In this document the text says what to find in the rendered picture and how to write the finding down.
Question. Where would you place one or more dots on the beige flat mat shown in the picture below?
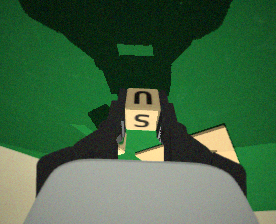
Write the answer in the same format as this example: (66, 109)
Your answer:
(216, 139)

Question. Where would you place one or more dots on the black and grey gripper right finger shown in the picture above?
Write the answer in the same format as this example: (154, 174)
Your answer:
(179, 146)

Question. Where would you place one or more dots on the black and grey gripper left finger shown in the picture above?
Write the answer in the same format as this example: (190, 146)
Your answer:
(100, 144)

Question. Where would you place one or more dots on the beige letter block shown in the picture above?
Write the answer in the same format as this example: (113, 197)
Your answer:
(142, 109)
(121, 146)

